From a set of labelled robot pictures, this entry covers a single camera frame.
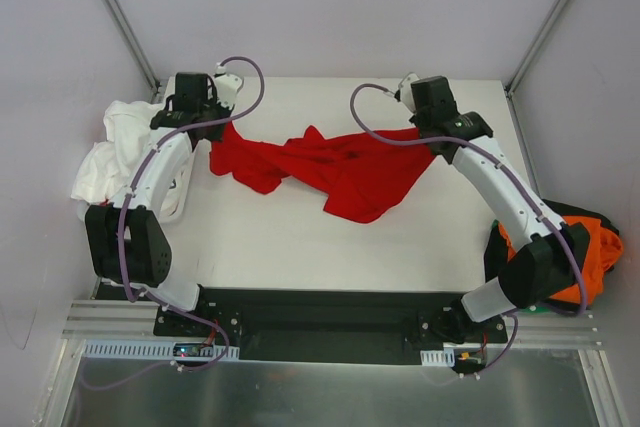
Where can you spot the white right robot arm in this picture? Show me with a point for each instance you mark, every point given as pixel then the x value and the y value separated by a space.
pixel 549 252

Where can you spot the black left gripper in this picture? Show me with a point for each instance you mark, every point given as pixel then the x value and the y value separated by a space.
pixel 216 128

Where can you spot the orange t-shirt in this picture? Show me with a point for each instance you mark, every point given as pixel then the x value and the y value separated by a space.
pixel 605 249

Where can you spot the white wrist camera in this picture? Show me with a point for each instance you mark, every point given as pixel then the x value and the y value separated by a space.
pixel 227 86
pixel 404 93

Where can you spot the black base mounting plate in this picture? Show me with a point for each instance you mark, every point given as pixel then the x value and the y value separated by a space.
pixel 376 349

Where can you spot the small white cable duct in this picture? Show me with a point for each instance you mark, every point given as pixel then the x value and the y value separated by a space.
pixel 438 358

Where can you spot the green t-shirt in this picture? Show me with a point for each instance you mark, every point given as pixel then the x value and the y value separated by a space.
pixel 540 308

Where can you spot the white slotted cable duct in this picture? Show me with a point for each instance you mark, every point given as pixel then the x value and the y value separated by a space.
pixel 158 350

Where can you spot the left aluminium frame post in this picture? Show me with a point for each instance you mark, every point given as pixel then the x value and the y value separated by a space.
pixel 133 45

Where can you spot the black t-shirt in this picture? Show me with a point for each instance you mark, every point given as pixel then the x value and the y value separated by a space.
pixel 492 268

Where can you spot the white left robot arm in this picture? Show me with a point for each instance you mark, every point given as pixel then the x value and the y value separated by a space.
pixel 125 237

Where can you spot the aluminium front rail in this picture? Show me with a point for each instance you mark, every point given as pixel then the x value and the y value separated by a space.
pixel 98 319

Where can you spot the white daisy print t-shirt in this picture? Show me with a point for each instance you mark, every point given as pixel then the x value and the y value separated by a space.
pixel 110 163

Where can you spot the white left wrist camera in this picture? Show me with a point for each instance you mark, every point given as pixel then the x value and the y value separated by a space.
pixel 227 86

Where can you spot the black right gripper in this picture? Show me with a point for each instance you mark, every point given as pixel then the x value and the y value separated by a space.
pixel 441 148

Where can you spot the right aluminium frame post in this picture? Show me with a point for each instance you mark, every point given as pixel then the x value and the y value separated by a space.
pixel 533 51

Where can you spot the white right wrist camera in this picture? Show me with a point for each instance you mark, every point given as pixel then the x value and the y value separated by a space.
pixel 404 93

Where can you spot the aluminium frame post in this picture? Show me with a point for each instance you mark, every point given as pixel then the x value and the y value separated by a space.
pixel 533 51
pixel 133 45

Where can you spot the red t-shirt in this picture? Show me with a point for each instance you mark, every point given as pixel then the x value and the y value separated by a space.
pixel 362 177

